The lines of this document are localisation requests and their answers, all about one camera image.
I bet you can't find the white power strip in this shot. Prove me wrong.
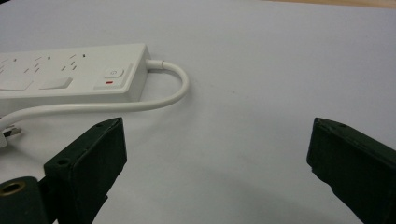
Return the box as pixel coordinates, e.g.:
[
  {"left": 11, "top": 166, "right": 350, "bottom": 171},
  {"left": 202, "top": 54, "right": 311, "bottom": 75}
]
[{"left": 0, "top": 43, "right": 152, "bottom": 117}]

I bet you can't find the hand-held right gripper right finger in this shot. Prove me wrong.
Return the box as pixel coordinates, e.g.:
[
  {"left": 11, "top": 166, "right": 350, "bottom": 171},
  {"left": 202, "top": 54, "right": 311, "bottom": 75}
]
[{"left": 305, "top": 117, "right": 396, "bottom": 224}]

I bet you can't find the white power strip cable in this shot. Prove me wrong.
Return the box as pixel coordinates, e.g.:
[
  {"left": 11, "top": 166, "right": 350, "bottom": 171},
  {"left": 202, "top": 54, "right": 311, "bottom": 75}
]
[{"left": 0, "top": 59, "right": 190, "bottom": 132}]

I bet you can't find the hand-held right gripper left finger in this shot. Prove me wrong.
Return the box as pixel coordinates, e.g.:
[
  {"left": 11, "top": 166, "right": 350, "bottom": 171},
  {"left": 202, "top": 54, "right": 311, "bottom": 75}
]
[{"left": 43, "top": 117, "right": 128, "bottom": 224}]

